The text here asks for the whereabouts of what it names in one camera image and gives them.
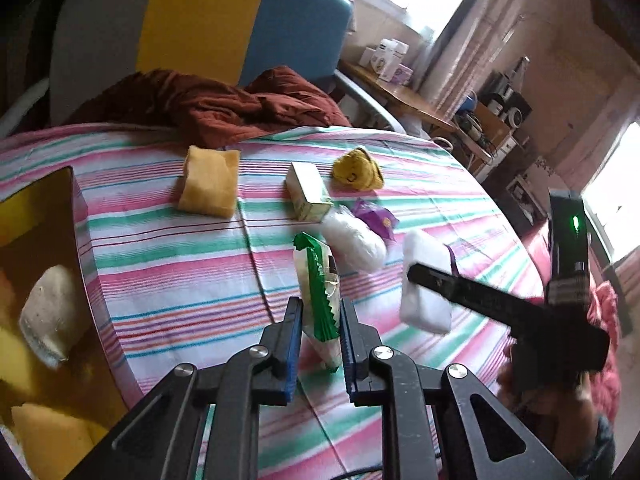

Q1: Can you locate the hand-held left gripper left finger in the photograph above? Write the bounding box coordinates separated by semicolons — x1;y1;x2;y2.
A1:
65;297;304;480

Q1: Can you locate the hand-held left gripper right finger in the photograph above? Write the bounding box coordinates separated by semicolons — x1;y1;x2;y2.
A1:
340;297;576;480

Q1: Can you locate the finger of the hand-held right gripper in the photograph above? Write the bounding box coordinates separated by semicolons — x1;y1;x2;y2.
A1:
406;264;550;329

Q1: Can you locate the white sponge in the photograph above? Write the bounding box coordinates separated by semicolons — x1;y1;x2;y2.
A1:
399;230;453;333

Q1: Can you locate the green white snack packet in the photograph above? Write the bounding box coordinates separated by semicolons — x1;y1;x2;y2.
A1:
292;232;343;373

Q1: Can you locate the white plastic-wrapped bun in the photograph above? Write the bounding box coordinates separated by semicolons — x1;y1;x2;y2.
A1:
320;205;388;275

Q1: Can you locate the yellow snack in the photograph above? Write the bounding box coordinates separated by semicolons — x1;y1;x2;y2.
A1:
10;402;108;480

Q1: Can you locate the red tin box gold interior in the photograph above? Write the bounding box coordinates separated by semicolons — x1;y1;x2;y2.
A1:
0;166;146;480

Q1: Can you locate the person's right hand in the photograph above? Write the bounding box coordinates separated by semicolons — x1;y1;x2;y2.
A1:
500;360;599;457

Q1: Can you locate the pink quilted cloth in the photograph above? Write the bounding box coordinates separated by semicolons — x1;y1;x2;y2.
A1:
587;280;623;411

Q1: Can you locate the striped pink green tablecloth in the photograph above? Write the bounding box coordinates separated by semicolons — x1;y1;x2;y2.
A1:
0;125;551;480

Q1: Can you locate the low wooden cabinet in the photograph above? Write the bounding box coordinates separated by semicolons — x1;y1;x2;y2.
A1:
450;102;526;181

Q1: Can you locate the yellow plush toy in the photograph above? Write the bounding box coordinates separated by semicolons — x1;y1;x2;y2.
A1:
332;146;386;191

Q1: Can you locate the bright glass door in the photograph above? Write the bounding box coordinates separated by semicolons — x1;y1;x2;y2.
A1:
582;120;640;271

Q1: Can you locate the small cardboard box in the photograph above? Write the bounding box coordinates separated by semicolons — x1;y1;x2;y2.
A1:
285;161;335;222

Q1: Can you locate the black stereo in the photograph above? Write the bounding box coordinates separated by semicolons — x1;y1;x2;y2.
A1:
487;72;532;128

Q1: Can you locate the yellow sponge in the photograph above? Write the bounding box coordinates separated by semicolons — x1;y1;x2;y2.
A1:
177;145;241;218

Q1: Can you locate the wooden side desk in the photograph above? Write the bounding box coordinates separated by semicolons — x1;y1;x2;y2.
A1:
340;60;456;133

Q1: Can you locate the white box round print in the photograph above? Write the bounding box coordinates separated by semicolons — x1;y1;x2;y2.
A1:
370;52;396;81

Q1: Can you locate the white tall carton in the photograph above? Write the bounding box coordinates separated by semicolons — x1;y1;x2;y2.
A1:
380;39;410;68

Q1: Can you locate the beige patterned curtain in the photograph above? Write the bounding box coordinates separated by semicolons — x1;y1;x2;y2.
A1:
425;0;531;116

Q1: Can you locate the dark red cloth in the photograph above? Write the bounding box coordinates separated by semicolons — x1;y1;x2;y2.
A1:
65;65;353;148

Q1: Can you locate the grey yellow blue armchair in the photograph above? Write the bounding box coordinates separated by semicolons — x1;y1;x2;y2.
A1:
0;0;401;133

